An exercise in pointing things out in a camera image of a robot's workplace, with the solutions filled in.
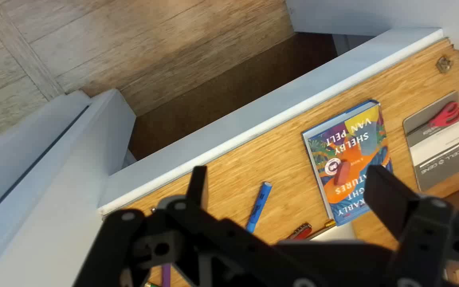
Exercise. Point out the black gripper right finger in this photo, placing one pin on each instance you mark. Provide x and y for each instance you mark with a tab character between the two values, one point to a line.
426	228

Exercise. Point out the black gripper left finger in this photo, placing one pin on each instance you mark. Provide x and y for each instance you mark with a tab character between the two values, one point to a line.
179	232

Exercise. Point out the blue marker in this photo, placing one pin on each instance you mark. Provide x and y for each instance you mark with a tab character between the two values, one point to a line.
259	205

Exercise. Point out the purple pen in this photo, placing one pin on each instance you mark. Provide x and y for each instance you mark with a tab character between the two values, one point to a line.
166	275

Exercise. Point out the grey notebook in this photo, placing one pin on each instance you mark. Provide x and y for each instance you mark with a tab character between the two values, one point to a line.
432	138

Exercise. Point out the red pen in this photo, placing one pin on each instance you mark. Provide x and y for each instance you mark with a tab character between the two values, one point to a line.
302	231

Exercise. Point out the colourful paperback book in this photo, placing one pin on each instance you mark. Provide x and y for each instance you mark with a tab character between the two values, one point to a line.
340	151

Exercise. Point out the brass screw fitting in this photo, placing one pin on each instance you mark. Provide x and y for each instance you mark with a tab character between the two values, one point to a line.
444	63

